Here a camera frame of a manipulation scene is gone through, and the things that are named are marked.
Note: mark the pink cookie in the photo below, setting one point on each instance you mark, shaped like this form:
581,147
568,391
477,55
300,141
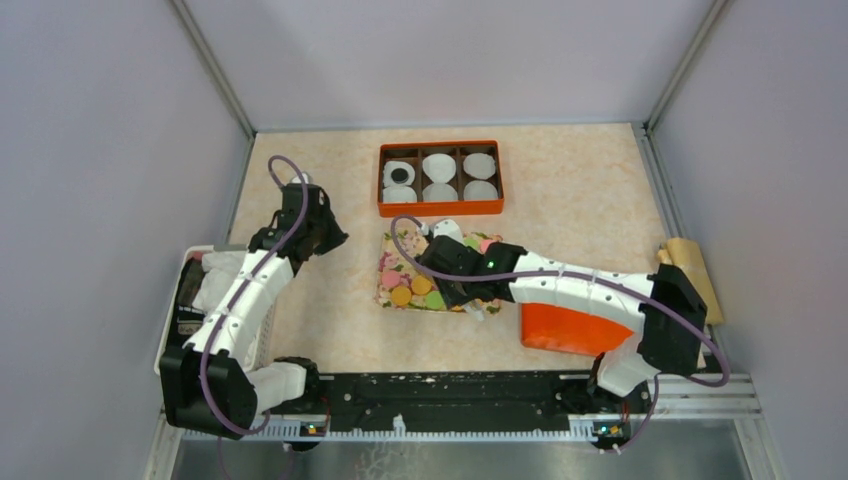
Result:
485,244
390,279

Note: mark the orange box lid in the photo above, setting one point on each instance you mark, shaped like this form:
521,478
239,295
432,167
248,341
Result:
551,328

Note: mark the white paper cup one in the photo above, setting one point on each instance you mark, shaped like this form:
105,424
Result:
392,164

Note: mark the white paper cup six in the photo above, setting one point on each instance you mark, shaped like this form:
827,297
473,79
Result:
479,190

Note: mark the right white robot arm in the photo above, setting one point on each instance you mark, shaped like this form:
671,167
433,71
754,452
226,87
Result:
662,310

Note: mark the white plastic basket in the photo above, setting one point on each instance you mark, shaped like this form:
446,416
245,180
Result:
183,320

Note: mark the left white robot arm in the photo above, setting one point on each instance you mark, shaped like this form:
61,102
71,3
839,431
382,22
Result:
208,385

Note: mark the pink cookie top right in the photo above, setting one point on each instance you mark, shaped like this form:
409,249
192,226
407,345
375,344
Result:
485,244

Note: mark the white cloth in basket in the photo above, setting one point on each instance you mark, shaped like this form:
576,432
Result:
219,272

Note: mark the floral serving tray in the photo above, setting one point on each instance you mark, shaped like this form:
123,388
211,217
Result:
414,243

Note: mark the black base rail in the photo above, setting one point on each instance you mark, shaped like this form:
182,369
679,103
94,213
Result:
461,402

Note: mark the orange cookie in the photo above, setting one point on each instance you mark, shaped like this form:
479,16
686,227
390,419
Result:
401,296
421,285

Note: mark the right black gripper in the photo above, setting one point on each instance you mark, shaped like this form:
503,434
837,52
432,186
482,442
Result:
451,297

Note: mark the pink cookie left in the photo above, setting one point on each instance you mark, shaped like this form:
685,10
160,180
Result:
390,279

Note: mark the green cookie top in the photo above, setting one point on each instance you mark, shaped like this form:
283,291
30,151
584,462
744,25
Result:
471,243

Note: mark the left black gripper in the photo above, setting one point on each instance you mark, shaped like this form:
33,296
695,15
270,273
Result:
336,236

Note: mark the metal serving tongs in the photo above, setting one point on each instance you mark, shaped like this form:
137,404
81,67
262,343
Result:
475,309

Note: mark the white paper cup three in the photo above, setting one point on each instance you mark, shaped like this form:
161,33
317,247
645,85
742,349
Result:
399,194

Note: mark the orange compartment box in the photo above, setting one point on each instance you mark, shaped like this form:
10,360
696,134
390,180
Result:
414,153

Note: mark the black cookie one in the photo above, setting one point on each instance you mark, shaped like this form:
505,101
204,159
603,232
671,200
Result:
399,176

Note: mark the green cookie bottom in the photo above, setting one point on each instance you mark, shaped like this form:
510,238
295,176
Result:
434,301

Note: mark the white paper cup two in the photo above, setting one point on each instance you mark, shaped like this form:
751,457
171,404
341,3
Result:
439,167

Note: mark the green cookie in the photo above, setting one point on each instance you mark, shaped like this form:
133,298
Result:
471,243
434,301

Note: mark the white paper cup five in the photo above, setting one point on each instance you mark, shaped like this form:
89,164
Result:
480,166

